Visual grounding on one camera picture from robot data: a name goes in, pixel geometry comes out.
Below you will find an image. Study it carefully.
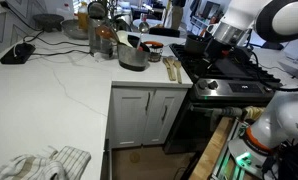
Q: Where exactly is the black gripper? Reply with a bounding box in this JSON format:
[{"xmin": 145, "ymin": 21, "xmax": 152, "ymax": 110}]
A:
[{"xmin": 197, "ymin": 38, "xmax": 233, "ymax": 69}]

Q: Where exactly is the dark pot with orange handle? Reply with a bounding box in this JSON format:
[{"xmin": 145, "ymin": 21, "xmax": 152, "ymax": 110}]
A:
[{"xmin": 184, "ymin": 29, "xmax": 212, "ymax": 56}]

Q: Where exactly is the gray robot base green light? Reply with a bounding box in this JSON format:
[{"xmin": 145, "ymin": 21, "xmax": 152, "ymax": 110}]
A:
[{"xmin": 227, "ymin": 137, "xmax": 274, "ymax": 179}]

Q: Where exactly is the black griddle plate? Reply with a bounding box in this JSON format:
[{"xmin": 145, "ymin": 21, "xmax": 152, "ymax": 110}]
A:
[{"xmin": 210, "ymin": 57, "xmax": 257, "ymax": 80}]

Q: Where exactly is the black cast iron grate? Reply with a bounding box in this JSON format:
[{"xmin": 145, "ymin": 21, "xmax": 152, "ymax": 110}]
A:
[
  {"xmin": 169, "ymin": 43, "xmax": 223, "ymax": 83},
  {"xmin": 237, "ymin": 49, "xmax": 283, "ymax": 84}
]

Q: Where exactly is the wooden spoon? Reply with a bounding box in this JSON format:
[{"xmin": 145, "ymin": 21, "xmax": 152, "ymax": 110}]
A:
[{"xmin": 173, "ymin": 59, "xmax": 184, "ymax": 85}]

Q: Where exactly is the wooden spatula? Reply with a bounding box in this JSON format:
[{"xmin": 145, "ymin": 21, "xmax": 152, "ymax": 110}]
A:
[{"xmin": 162, "ymin": 57, "xmax": 177, "ymax": 82}]

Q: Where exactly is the black gas stove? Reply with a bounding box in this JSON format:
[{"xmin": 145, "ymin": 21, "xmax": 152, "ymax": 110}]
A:
[{"xmin": 162, "ymin": 42, "xmax": 284, "ymax": 155}]

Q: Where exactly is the white shelf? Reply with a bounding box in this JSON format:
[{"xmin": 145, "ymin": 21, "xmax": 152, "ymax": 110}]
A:
[{"xmin": 190, "ymin": 14, "xmax": 220, "ymax": 34}]

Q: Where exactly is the gray cabinet door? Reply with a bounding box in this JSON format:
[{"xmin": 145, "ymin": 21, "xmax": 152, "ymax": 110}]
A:
[
  {"xmin": 142, "ymin": 88, "xmax": 189, "ymax": 146},
  {"xmin": 111, "ymin": 87, "xmax": 154, "ymax": 148}
]

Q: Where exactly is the jar with orange lid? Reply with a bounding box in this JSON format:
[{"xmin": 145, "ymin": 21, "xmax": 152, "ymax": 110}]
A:
[{"xmin": 143, "ymin": 40, "xmax": 164, "ymax": 63}]

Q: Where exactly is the white round table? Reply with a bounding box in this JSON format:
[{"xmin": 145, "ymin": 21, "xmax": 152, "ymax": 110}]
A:
[{"xmin": 132, "ymin": 18, "xmax": 164, "ymax": 29}]

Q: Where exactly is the metal ladle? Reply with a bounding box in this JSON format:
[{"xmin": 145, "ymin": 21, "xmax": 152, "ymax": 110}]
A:
[{"xmin": 137, "ymin": 20, "xmax": 151, "ymax": 51}]

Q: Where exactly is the yellow cloth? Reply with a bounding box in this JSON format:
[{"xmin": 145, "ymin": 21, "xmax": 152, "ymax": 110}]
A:
[{"xmin": 244, "ymin": 105, "xmax": 267, "ymax": 122}]

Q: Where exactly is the dark metal pan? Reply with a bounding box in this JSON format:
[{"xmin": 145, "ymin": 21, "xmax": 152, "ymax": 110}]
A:
[{"xmin": 116, "ymin": 34, "xmax": 151, "ymax": 72}]

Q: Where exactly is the white spatula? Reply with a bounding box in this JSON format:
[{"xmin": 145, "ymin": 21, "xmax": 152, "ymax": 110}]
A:
[{"xmin": 116, "ymin": 30, "xmax": 134, "ymax": 48}]

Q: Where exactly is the wooden table top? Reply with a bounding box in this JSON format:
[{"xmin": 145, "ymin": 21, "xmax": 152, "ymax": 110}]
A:
[{"xmin": 188, "ymin": 116, "xmax": 237, "ymax": 180}]

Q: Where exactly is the copper spoon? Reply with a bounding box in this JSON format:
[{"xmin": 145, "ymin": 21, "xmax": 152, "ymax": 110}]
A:
[{"xmin": 95, "ymin": 24, "xmax": 119, "ymax": 44}]

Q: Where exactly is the metal utensil holder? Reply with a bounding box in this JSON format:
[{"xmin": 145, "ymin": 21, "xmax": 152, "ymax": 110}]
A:
[{"xmin": 88, "ymin": 18, "xmax": 114, "ymax": 59}]

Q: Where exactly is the round strainer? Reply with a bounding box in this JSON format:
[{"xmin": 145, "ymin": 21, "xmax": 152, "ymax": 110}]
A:
[{"xmin": 87, "ymin": 1, "xmax": 108, "ymax": 20}]

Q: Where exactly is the orange bottle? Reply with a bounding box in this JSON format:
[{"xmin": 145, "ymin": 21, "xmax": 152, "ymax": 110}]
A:
[{"xmin": 77, "ymin": 1, "xmax": 90, "ymax": 32}]

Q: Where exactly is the glass mixing bowl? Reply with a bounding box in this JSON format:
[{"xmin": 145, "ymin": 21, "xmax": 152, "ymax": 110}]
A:
[{"xmin": 61, "ymin": 18, "xmax": 90, "ymax": 40}]

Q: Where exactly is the clear plastic bottle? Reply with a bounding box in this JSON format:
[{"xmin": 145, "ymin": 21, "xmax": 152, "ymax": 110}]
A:
[{"xmin": 57, "ymin": 3, "xmax": 75, "ymax": 21}]

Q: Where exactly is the dark stone mortar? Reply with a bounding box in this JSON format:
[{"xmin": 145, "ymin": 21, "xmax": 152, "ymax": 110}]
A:
[{"xmin": 32, "ymin": 13, "xmax": 65, "ymax": 33}]

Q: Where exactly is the striped dish towel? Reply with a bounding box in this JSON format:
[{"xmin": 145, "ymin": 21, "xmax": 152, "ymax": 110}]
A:
[{"xmin": 0, "ymin": 144, "xmax": 92, "ymax": 180}]

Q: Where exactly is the black power box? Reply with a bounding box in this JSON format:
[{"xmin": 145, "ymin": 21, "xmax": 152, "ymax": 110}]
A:
[{"xmin": 0, "ymin": 42, "xmax": 37, "ymax": 65}]

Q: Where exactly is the dark cabinet handle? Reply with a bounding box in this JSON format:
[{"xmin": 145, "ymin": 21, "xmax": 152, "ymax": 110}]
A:
[
  {"xmin": 160, "ymin": 105, "xmax": 169, "ymax": 123},
  {"xmin": 144, "ymin": 92, "xmax": 152, "ymax": 113}
]

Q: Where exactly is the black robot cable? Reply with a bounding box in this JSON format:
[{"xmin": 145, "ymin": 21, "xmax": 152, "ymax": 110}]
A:
[{"xmin": 250, "ymin": 49, "xmax": 298, "ymax": 93}]

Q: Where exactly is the aluminium robot stand frame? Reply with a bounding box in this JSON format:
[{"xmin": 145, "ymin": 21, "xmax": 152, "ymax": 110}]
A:
[{"xmin": 211, "ymin": 119, "xmax": 253, "ymax": 180}]

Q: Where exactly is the black power cable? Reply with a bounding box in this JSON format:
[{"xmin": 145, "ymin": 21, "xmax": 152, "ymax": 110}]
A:
[
  {"xmin": 32, "ymin": 49, "xmax": 91, "ymax": 56},
  {"xmin": 0, "ymin": 1, "xmax": 45, "ymax": 43},
  {"xmin": 23, "ymin": 35, "xmax": 90, "ymax": 48}
]

